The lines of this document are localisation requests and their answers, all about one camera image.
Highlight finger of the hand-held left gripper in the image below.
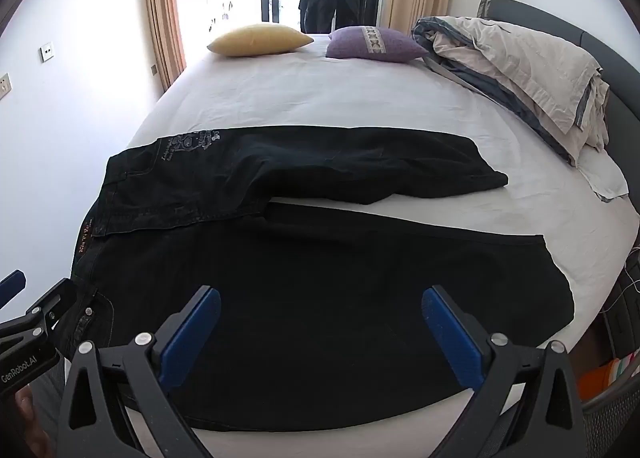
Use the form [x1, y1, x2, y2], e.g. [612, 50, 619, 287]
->
[0, 277, 79, 355]
[0, 268, 27, 310]

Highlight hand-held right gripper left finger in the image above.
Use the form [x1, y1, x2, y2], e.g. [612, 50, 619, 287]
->
[56, 285, 222, 458]

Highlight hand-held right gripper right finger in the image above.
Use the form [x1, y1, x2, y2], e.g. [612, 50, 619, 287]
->
[421, 285, 587, 458]

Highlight black pants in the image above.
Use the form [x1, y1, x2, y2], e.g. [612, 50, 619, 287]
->
[70, 124, 576, 434]

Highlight person's left hand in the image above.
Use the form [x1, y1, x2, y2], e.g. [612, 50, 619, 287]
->
[14, 384, 41, 439]

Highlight orange box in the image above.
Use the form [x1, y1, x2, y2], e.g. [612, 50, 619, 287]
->
[582, 358, 623, 401]

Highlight grey mesh basket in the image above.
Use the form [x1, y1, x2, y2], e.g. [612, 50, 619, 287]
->
[582, 378, 640, 458]

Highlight grey white folded duvet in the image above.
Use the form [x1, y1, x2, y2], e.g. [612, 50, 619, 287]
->
[411, 16, 629, 202]

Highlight purple pillow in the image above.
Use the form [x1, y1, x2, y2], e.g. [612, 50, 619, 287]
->
[325, 26, 431, 63]

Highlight yellow pillow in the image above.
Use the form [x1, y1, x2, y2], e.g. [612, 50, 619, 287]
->
[206, 23, 315, 58]

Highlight grey headboard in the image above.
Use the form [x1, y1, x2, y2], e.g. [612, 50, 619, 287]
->
[479, 0, 640, 219]

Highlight white cable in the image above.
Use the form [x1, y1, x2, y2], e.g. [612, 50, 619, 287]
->
[602, 245, 640, 314]

